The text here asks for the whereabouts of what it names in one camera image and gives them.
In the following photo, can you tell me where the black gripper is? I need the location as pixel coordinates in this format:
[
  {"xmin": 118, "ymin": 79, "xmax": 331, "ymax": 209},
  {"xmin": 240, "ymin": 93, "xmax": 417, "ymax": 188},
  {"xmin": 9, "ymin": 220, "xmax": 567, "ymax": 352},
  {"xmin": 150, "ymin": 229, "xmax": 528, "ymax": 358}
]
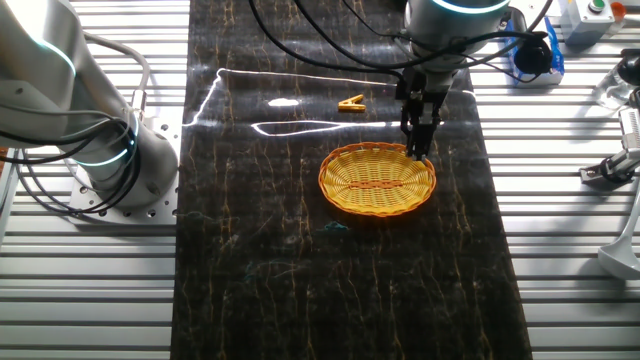
[{"xmin": 394, "ymin": 67, "xmax": 455, "ymax": 162}]

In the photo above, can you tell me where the yellow woven oval basket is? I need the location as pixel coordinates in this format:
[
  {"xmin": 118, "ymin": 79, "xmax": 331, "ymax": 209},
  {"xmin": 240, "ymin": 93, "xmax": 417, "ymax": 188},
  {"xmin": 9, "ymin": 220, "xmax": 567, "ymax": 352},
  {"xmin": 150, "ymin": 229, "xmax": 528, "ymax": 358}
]
[{"xmin": 317, "ymin": 141, "xmax": 438, "ymax": 219}]

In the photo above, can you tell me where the yellow plastic clamp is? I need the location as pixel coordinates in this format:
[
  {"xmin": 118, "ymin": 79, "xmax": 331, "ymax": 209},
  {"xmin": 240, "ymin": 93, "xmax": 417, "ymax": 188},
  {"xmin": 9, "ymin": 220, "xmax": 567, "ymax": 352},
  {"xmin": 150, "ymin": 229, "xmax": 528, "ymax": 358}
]
[{"xmin": 337, "ymin": 93, "xmax": 367, "ymax": 112}]

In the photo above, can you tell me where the clear glass object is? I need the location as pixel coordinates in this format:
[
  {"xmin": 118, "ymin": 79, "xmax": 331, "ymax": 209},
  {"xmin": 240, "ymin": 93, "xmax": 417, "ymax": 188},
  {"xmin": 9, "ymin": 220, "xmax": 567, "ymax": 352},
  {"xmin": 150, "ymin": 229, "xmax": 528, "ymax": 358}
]
[{"xmin": 593, "ymin": 62, "xmax": 634, "ymax": 110}]

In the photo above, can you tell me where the grey button control box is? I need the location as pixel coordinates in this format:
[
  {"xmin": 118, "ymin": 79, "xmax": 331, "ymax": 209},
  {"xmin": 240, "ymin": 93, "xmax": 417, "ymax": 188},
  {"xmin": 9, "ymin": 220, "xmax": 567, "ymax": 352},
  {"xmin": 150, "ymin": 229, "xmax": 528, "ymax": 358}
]
[{"xmin": 558, "ymin": 0, "xmax": 617, "ymax": 50}]

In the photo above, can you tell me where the black marble pattern mat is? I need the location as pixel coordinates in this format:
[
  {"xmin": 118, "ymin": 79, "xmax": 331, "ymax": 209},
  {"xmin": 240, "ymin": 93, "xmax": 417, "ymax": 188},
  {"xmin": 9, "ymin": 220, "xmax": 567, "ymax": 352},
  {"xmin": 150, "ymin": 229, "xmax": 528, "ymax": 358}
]
[{"xmin": 169, "ymin": 0, "xmax": 534, "ymax": 360}]

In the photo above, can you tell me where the black round object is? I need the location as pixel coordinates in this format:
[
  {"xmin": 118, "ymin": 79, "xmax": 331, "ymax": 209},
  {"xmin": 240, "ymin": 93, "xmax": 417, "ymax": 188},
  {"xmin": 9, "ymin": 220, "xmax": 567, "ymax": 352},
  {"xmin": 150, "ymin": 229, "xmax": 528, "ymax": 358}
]
[{"xmin": 618, "ymin": 48, "xmax": 640, "ymax": 87}]

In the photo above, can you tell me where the white ladle shaped fixture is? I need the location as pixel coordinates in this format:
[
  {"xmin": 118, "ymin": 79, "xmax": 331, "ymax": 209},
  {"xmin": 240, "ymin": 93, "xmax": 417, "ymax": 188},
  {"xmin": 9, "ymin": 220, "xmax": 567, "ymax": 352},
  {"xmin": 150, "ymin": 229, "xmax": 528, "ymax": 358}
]
[{"xmin": 597, "ymin": 184, "xmax": 640, "ymax": 281}]

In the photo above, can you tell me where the cable along arm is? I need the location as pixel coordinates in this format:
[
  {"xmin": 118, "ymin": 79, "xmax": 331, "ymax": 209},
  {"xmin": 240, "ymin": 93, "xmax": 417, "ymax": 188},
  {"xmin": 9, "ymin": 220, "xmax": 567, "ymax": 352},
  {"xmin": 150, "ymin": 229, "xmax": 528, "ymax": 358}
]
[
  {"xmin": 292, "ymin": 0, "xmax": 551, "ymax": 71},
  {"xmin": 247, "ymin": 0, "xmax": 406, "ymax": 84}
]

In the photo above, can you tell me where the silver ribbed side camera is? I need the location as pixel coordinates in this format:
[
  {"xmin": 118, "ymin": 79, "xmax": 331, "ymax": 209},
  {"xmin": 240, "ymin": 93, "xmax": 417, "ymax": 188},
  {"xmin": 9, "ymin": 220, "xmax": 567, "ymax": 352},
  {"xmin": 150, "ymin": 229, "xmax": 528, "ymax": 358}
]
[{"xmin": 618, "ymin": 87, "xmax": 640, "ymax": 151}]

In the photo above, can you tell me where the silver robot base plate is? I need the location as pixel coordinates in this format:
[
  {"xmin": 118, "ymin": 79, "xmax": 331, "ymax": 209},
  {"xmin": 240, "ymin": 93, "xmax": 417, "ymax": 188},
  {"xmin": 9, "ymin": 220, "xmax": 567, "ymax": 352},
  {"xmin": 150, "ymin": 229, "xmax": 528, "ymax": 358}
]
[{"xmin": 67, "ymin": 117, "xmax": 182, "ymax": 225}]

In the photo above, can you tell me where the grey base cable with plug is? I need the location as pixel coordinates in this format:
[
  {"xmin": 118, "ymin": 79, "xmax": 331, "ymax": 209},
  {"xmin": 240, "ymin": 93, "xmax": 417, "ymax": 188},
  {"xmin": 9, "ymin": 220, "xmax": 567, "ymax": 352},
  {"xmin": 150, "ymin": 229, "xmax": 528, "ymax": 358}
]
[{"xmin": 82, "ymin": 31, "xmax": 152, "ymax": 117}]

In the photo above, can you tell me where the black base cable loop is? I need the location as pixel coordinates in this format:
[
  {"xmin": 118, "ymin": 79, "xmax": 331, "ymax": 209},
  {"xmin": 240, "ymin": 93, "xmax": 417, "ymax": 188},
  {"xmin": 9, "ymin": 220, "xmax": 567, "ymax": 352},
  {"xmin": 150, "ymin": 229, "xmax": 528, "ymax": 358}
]
[{"xmin": 0, "ymin": 115, "xmax": 142, "ymax": 217}]

